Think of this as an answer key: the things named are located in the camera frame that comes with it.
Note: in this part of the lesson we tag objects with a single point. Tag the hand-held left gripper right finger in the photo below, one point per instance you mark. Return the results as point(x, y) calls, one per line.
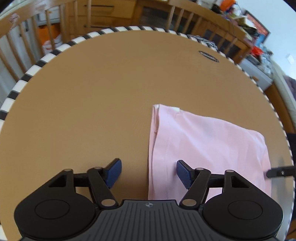
point(183, 172)

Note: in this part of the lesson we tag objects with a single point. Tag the black oval label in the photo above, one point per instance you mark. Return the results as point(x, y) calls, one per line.
point(208, 56)

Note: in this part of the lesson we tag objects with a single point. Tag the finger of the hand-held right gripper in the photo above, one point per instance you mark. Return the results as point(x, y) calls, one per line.
point(279, 172)

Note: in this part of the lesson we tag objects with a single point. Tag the black white striped cloth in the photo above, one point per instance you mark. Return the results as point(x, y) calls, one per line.
point(205, 42)

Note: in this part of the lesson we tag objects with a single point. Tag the white storage box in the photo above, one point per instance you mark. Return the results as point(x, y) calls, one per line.
point(259, 74)

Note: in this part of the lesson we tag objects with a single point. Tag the pink shirt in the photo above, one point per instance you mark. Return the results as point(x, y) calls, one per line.
point(203, 139)

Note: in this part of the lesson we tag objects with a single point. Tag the red wall poster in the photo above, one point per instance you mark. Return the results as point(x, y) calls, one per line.
point(259, 29)

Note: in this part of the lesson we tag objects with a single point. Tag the wooden sideboard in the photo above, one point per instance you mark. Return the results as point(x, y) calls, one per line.
point(101, 9)

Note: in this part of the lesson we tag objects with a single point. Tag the wooden spindle chair with sticker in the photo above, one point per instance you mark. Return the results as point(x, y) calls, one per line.
point(34, 9)

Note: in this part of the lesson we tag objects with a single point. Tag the orange shopping bag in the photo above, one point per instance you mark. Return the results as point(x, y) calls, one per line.
point(50, 34)

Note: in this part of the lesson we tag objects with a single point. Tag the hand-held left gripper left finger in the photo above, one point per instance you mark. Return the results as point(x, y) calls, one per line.
point(115, 171)

